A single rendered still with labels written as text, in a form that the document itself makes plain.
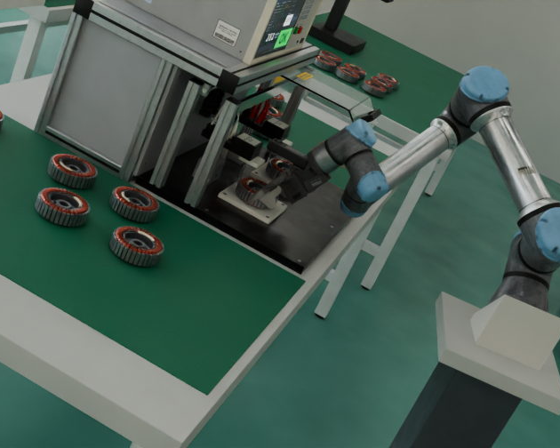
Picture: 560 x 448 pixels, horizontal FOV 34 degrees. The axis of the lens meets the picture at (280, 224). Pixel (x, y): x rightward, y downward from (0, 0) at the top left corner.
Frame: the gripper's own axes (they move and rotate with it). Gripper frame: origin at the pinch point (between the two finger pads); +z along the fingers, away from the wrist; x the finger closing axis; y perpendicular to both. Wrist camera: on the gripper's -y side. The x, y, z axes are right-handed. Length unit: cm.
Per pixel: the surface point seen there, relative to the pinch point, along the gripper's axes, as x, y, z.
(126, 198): -37.7, -16.1, 9.8
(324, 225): 10.5, 17.4, -7.3
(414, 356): 126, 93, 38
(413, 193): 160, 40, 11
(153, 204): -33.8, -11.6, 7.2
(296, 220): 4.2, 11.6, -4.0
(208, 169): -20.4, -11.6, -3.0
